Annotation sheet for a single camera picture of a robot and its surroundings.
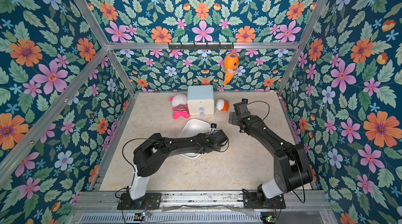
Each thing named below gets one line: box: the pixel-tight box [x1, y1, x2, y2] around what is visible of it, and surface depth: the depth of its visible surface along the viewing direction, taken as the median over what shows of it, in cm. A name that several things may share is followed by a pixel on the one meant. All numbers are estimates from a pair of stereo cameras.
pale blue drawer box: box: [187, 84, 215, 117], surface depth 100 cm
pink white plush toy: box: [169, 93, 191, 120], surface depth 107 cm
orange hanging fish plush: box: [223, 50, 240, 87], surface depth 95 cm
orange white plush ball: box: [215, 98, 230, 112], surface depth 107 cm
